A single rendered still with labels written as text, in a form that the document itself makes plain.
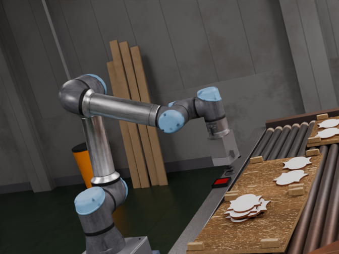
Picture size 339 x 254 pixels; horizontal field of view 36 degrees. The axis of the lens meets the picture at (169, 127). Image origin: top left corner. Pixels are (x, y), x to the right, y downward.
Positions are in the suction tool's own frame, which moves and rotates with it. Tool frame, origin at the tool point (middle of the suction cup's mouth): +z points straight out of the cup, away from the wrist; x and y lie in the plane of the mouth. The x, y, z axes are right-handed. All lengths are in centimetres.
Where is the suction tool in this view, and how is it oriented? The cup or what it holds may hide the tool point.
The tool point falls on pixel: (230, 173)
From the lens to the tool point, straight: 187.7
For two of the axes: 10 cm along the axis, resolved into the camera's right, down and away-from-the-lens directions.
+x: -8.0, 1.1, 5.9
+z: 2.8, 9.4, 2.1
